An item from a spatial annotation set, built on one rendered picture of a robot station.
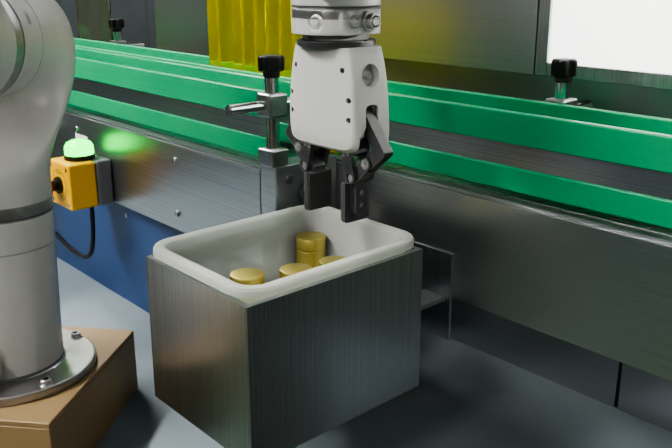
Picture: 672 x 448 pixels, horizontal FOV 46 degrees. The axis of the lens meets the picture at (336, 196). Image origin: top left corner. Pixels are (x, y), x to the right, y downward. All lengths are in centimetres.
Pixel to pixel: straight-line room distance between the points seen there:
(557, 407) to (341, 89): 52
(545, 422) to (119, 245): 72
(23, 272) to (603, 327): 58
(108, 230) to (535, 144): 79
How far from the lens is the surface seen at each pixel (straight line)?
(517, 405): 104
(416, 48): 110
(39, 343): 93
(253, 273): 79
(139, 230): 126
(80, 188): 124
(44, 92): 92
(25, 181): 87
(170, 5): 165
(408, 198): 89
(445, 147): 87
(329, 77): 74
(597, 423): 103
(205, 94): 103
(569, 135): 77
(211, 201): 103
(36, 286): 91
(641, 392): 104
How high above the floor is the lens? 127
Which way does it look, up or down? 16 degrees down
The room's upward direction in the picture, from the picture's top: straight up
